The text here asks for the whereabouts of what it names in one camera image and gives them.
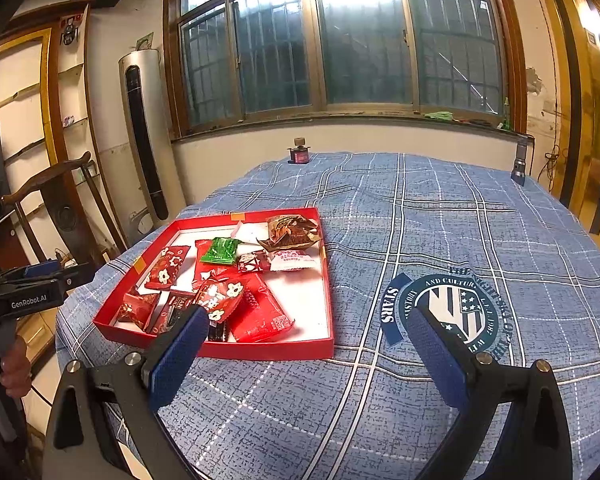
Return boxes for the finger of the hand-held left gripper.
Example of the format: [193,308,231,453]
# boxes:
[0,260,63,286]
[0,262,90,293]

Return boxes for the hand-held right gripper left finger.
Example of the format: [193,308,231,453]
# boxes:
[42,305,210,480]

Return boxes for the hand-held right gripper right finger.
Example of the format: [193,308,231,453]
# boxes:
[407,305,573,480]

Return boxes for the dark maroon snack packet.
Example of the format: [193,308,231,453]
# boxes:
[147,289,198,336]

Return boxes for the small dark red snack packet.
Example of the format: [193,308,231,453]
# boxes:
[112,287,161,333]

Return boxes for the red flower print snack packet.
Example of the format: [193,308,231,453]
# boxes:
[192,280,246,323]
[144,245,191,291]

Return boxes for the plain red snack packet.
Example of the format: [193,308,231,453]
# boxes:
[194,239,231,286]

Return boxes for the large red snack packet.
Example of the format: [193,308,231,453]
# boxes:
[228,275,296,344]

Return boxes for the green snack packet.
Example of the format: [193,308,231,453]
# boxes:
[200,236,243,266]

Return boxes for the red shallow box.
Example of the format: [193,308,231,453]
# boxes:
[92,206,336,362]

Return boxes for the pink white snack packet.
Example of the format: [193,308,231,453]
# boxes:
[269,247,317,272]

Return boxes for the brown gold snack packet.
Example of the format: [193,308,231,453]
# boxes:
[256,213,322,252]

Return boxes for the person's left hand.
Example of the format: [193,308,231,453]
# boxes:
[0,336,33,397]

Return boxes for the wooden chair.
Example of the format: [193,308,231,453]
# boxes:
[0,151,128,261]

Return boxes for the blue plaid blanket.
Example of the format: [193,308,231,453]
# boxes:
[55,151,600,480]

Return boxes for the tower air conditioner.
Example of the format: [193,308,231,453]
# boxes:
[118,49,186,221]

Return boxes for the grey flashlight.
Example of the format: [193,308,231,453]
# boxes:
[510,135,533,186]

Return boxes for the small dark red bottle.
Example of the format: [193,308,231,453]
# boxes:
[286,136,312,166]

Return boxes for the golden door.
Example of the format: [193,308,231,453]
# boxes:
[527,0,600,256]

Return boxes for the barred window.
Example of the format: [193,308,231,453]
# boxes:
[162,0,528,138]

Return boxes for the white wall shelf unit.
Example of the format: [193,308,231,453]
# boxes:
[0,5,103,201]

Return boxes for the hanging cables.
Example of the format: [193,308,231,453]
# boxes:
[542,100,563,191]

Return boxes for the red wall poster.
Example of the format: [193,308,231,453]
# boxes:
[59,10,88,48]

